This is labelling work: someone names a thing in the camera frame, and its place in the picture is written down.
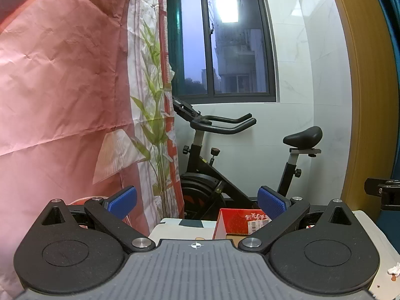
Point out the pink printed curtain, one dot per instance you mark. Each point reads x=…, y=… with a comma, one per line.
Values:
x=62, y=84

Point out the dark framed window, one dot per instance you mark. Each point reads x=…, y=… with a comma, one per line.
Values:
x=193, y=53

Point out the crumpled white tissue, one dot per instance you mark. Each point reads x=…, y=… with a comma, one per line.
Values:
x=394, y=269

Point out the wooden door frame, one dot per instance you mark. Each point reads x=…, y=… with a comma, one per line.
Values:
x=368, y=100

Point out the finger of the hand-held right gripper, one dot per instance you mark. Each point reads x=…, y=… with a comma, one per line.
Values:
x=386, y=190

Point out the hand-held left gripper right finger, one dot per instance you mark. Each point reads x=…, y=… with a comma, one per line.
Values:
x=273, y=203

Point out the red strawberry print box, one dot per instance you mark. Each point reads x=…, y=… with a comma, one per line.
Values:
x=231, y=222

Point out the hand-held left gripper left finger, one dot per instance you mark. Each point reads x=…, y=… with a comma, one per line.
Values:
x=122, y=201

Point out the black exercise bike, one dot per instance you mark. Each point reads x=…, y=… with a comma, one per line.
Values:
x=203, y=187

